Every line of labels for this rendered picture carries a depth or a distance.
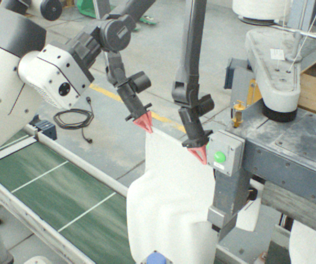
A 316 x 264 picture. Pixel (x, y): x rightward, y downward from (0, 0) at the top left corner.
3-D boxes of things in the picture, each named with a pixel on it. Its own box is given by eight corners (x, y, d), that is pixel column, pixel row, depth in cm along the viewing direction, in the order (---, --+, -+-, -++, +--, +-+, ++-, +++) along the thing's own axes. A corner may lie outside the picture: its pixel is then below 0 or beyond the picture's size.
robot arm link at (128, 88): (113, 90, 150) (116, 86, 144) (128, 81, 152) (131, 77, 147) (123, 105, 150) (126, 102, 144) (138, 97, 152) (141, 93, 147)
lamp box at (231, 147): (206, 164, 103) (209, 135, 98) (216, 157, 105) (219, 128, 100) (230, 177, 98) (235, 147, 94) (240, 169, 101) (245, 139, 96)
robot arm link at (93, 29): (74, 37, 100) (85, 38, 97) (99, 10, 103) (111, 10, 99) (95, 62, 106) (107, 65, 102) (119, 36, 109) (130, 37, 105)
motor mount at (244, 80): (227, 108, 145) (232, 67, 136) (236, 102, 149) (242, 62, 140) (299, 138, 129) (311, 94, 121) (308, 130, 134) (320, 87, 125)
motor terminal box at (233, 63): (221, 96, 145) (225, 66, 139) (225, 84, 154) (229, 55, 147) (244, 99, 143) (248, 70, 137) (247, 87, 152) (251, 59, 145)
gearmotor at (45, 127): (16, 131, 288) (12, 114, 280) (33, 123, 297) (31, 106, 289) (41, 148, 271) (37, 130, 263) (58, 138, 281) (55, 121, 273)
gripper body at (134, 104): (153, 105, 149) (143, 89, 149) (135, 116, 142) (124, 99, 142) (145, 112, 154) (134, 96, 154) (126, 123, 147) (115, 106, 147)
